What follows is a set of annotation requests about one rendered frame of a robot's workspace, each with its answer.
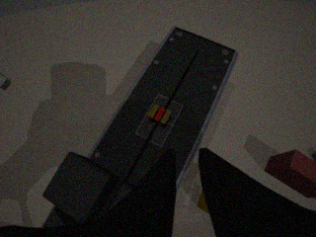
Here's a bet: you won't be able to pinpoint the olive yellow block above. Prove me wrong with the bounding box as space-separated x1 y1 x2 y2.
197 191 209 214

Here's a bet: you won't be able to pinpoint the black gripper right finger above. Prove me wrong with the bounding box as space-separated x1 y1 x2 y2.
197 149 316 237

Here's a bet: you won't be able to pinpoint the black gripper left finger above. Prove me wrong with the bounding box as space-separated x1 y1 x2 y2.
0 149 177 237

